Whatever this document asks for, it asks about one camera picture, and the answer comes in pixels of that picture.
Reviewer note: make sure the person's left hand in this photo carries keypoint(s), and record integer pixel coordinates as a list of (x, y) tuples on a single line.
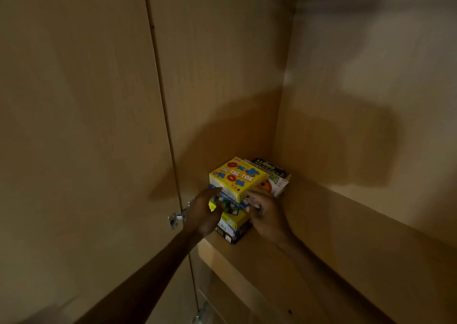
[(200, 217)]

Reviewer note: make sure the person's right hand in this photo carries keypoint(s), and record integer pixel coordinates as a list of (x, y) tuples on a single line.
[(270, 220)]

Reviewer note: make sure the person's right fingers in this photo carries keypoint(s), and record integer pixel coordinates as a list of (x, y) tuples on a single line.
[(255, 201)]

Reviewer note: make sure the person's left fingers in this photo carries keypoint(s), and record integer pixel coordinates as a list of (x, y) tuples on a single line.
[(214, 197)]

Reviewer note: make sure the blue colourful game box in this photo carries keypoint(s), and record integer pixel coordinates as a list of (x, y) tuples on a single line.
[(230, 206)]

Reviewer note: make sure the person's right forearm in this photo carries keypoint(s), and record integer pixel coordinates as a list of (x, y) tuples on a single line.
[(321, 281)]

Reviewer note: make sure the person's left forearm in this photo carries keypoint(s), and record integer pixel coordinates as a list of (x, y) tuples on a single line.
[(142, 284)]

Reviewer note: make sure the white green game box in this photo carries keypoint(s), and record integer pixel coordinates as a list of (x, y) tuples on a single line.
[(276, 184)]

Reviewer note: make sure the yellow white game box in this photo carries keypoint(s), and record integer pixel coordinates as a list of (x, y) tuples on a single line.
[(234, 221)]

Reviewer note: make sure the black flat game box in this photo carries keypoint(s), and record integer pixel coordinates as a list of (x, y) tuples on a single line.
[(232, 236)]

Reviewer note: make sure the silver door hinge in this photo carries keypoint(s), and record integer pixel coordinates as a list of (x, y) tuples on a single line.
[(200, 315), (176, 220)]

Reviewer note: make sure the wooden cabinet shelf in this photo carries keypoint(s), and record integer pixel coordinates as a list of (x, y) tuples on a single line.
[(271, 273)]

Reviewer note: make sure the wooden cabinet door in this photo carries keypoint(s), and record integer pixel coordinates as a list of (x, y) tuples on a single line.
[(82, 148)]

